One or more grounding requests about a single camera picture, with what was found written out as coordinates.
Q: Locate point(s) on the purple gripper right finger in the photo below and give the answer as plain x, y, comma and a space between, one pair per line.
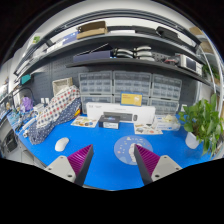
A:
153, 167

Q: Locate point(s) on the blue desk mat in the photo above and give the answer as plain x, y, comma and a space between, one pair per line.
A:
106, 171

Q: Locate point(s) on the purple figure toy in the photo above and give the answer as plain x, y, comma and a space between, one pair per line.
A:
26, 104

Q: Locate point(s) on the white plant pot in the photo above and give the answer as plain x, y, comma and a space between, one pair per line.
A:
191, 141

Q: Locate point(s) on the white woven basket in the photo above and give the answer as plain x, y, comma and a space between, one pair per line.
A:
59, 84

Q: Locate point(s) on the cardboard box on shelf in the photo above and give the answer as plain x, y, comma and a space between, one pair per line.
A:
92, 29

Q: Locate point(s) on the yellow card box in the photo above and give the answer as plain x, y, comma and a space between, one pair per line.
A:
131, 99

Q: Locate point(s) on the illustrated sticker sheet left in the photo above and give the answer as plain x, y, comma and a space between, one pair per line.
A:
83, 121

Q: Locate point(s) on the white computer mouse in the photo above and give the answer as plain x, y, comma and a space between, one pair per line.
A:
61, 144

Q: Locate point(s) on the white keyboard box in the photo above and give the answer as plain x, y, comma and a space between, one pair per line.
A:
127, 114

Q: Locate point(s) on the green potted plant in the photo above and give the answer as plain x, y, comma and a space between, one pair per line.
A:
203, 121

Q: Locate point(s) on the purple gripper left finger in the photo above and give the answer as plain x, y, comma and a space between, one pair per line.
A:
73, 168

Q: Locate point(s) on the white blue box right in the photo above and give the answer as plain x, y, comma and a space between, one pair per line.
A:
167, 123

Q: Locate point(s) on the checkered patterned cloth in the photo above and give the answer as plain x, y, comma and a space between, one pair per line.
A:
63, 107

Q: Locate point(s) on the illustrated sticker sheet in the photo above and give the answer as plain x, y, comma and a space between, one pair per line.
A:
146, 129
83, 121

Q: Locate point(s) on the grey drawer organizer cabinets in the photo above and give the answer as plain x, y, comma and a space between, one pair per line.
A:
106, 87

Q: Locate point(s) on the illustrated sticker sheet right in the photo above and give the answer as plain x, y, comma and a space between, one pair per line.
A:
146, 129

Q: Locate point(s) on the small black box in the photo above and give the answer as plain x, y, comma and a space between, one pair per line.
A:
111, 122

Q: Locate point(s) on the dark metal shelf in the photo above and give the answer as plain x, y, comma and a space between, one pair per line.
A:
81, 51

